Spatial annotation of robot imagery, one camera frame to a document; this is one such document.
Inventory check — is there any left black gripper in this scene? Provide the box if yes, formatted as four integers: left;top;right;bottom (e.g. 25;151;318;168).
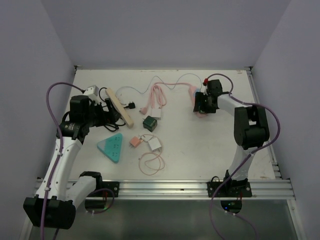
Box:
84;97;121;127

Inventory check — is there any beige power strip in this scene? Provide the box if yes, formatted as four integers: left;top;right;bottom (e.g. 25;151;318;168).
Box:
105;87;134;129

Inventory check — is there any teal triangular socket adapter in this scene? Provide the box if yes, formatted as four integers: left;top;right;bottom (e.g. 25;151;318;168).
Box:
96;133;123;164

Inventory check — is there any pink plug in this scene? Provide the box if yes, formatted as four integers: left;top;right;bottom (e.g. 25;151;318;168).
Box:
129;136;143;148

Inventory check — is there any dark green cube plug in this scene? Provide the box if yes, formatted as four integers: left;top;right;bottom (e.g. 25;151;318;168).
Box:
142;115;158;132

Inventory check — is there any white charger plug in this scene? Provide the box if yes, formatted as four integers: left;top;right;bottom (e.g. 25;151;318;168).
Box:
150;108;162;120

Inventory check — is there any white usb charger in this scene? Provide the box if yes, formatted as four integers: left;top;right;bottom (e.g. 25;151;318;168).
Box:
148;137;162;152

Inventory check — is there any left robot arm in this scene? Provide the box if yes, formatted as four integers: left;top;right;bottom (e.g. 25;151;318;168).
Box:
23;95;119;230

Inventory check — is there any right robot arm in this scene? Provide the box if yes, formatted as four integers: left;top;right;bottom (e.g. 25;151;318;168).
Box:
193;78;270;198

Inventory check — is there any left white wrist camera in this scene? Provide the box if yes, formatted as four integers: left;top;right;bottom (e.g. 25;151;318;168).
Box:
83;85;99;102

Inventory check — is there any light blue thin cable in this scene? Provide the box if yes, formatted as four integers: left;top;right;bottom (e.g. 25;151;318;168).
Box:
116;72;204;97

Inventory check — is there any pink thick power cord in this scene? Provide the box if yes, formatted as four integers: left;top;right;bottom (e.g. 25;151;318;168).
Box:
138;81;193;116

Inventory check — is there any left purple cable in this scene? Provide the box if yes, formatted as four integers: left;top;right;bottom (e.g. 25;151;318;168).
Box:
39;81;86;240

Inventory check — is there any aluminium front rail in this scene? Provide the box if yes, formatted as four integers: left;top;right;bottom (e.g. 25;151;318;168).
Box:
103;179;295;200

